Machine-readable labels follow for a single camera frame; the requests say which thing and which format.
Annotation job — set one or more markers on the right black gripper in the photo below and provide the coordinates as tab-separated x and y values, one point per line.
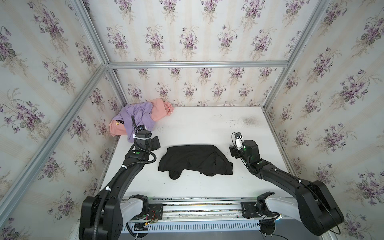
235	151

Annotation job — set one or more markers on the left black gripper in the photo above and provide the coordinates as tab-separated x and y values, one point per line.
153	143

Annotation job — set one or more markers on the black cloth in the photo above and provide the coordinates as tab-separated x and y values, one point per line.
205	159

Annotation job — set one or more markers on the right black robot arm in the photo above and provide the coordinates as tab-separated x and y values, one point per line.
314	205

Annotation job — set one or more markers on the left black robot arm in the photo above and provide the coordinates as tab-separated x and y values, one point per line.
102	215

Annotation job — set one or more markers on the pink cloth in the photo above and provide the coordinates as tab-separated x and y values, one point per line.
160	110

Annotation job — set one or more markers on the purple cloth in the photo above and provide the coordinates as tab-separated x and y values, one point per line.
142	115

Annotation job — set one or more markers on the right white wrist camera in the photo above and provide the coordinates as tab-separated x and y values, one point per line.
238	140

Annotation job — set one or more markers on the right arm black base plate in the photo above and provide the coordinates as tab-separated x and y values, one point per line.
257	209

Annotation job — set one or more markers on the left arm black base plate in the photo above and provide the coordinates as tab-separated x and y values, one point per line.
155	212

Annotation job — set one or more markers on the aluminium mounting rail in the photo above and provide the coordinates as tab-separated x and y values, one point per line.
193	209

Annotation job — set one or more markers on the white perforated cable tray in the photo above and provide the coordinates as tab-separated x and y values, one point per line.
204	226

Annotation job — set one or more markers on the aluminium cage frame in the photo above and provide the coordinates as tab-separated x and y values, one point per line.
17	191

